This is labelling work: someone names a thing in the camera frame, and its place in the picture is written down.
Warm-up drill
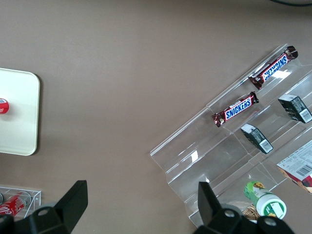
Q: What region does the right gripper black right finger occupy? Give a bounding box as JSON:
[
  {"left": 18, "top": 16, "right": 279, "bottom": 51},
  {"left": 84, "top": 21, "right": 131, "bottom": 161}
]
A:
[{"left": 192, "top": 181, "right": 296, "bottom": 234}]

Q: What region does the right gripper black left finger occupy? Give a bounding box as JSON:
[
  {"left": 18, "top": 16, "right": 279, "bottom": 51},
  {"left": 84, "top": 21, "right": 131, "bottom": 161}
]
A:
[{"left": 0, "top": 179, "right": 89, "bottom": 234}]

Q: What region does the deep wicker basket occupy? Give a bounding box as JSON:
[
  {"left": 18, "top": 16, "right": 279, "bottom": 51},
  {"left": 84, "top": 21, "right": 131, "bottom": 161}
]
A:
[{"left": 241, "top": 202, "right": 260, "bottom": 224}]

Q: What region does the beige plastic tray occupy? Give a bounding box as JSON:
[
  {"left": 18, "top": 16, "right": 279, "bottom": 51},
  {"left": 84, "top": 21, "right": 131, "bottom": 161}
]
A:
[{"left": 0, "top": 67, "right": 41, "bottom": 156}]

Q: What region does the red can on tray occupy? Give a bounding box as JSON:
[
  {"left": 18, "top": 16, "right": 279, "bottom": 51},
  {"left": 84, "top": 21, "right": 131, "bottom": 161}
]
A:
[{"left": 0, "top": 97, "right": 10, "bottom": 115}]

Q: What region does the clear acrylic bottle rack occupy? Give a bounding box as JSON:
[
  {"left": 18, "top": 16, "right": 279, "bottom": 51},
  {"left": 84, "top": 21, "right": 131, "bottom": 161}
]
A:
[{"left": 0, "top": 186, "right": 42, "bottom": 220}]

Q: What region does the clear acrylic stepped display stand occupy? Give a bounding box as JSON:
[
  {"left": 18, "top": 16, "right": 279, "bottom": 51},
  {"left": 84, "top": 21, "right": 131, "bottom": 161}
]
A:
[{"left": 149, "top": 43, "right": 312, "bottom": 226}]

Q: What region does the red soda can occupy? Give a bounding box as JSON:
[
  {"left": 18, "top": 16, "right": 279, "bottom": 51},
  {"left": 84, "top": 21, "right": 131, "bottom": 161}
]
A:
[{"left": 0, "top": 191, "right": 33, "bottom": 218}]

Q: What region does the green lidded snack can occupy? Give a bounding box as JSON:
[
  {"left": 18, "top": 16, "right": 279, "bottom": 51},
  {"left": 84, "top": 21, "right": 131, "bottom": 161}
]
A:
[{"left": 243, "top": 180, "right": 287, "bottom": 219}]

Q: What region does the small black carton box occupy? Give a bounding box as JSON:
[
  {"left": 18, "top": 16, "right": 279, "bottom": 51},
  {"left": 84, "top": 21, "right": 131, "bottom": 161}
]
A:
[
  {"left": 240, "top": 123, "right": 274, "bottom": 155},
  {"left": 277, "top": 94, "right": 312, "bottom": 124}
]

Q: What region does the red white printed carton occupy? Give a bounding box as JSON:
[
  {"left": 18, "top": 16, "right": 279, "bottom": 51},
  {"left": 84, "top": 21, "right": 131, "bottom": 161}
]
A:
[{"left": 276, "top": 143, "right": 312, "bottom": 195}]

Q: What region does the Snickers chocolate bar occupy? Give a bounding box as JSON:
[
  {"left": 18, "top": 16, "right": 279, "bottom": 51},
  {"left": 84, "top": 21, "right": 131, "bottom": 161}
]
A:
[
  {"left": 211, "top": 91, "right": 260, "bottom": 128},
  {"left": 248, "top": 45, "right": 299, "bottom": 90}
]

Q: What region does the brown table cover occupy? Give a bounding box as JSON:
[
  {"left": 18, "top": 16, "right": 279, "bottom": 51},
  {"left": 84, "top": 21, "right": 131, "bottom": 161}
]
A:
[{"left": 0, "top": 0, "right": 312, "bottom": 234}]

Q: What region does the black cable at table edge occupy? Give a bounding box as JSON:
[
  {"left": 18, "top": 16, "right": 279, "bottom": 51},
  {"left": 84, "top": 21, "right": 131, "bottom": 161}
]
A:
[{"left": 268, "top": 0, "right": 312, "bottom": 7}]

